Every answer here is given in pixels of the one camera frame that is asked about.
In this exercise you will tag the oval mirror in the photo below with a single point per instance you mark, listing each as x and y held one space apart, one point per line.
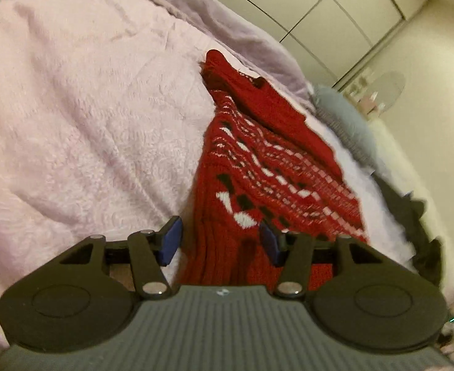
387 89

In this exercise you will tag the dark cloth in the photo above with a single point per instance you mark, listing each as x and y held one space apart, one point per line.
408 220

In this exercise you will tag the lilac blanket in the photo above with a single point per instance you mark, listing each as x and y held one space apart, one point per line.
242 34

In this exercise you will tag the red patterned knit sweater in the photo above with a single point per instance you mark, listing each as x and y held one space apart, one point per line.
227 247

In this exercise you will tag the cream wardrobe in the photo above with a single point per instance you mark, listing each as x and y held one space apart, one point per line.
327 11

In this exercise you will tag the grey pillow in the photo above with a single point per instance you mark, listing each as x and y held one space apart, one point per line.
347 119

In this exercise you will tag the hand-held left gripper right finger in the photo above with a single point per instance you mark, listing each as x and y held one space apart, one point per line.
269 244

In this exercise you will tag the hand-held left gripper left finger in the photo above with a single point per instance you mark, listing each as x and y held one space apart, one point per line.
171 241

